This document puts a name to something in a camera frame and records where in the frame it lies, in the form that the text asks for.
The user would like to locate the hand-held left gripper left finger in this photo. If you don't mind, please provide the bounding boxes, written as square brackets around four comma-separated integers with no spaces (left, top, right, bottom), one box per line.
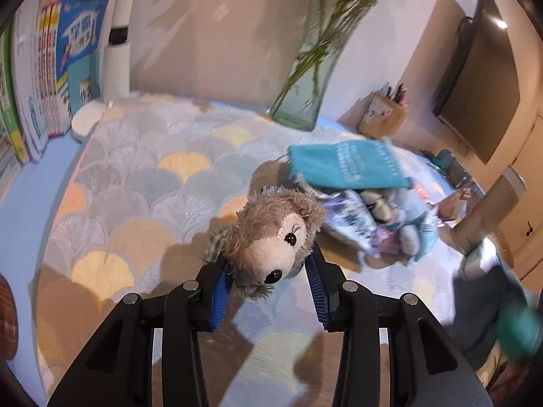
[46,260,232,407]

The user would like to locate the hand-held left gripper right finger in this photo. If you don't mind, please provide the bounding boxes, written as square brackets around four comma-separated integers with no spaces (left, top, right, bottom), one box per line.
[304,249,495,407]

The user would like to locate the brown plush toy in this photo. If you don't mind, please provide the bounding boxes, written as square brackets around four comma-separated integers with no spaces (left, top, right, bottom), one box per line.
[203,186,327,304]

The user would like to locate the printed plastic packet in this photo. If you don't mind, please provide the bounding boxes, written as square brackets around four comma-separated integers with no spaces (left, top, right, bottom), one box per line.
[320,189,382,259]

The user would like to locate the grey plush toy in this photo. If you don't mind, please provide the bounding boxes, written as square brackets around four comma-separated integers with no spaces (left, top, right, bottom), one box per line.
[360,187,437,264]

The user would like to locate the teal cloth pouch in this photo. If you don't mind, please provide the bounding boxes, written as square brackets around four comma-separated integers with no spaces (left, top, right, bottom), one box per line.
[287,138,413,191]

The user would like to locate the fan patterned mat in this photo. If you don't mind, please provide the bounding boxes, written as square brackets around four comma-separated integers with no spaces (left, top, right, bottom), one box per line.
[30,93,480,407]

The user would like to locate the dark teal object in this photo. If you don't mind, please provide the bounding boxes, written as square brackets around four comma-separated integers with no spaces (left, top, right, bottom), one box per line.
[439,150,467,183]

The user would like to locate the cardboard pen holder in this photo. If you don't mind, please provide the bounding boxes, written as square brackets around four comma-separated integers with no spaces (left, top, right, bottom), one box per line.
[358,91,410,140]

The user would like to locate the glass vase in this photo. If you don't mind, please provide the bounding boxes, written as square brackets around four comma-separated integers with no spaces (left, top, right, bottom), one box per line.
[269,8,361,132]

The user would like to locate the brown woven object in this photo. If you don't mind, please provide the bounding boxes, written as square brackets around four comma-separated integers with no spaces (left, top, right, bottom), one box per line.
[0,273,20,359]

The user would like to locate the bunch of pens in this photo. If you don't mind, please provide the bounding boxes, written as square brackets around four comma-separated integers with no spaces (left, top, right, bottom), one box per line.
[379,82,408,104]

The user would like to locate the white round disc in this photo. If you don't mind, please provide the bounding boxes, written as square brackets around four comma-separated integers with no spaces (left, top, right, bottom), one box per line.
[71,101,107,142]

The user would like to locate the white cylinder device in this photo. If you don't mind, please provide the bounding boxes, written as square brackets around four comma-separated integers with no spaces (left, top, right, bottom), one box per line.
[104,0,138,98]

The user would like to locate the green cover book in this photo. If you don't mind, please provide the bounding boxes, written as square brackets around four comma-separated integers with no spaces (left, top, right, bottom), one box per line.
[0,30,30,165]

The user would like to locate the blue cover book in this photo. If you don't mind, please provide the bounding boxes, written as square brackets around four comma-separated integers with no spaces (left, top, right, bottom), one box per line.
[55,0,111,115]

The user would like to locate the red striped books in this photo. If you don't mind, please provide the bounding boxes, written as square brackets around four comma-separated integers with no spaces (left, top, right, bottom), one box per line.
[36,3,60,136]

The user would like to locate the white cover book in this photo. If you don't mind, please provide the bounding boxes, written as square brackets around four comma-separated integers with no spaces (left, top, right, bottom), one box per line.
[12,0,49,162]

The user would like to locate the brown leather strap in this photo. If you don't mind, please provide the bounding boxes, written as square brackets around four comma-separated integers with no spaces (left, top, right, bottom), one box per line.
[437,195,472,222]

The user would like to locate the black wall television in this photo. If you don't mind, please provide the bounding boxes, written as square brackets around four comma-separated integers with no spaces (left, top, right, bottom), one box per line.
[433,0,522,165]

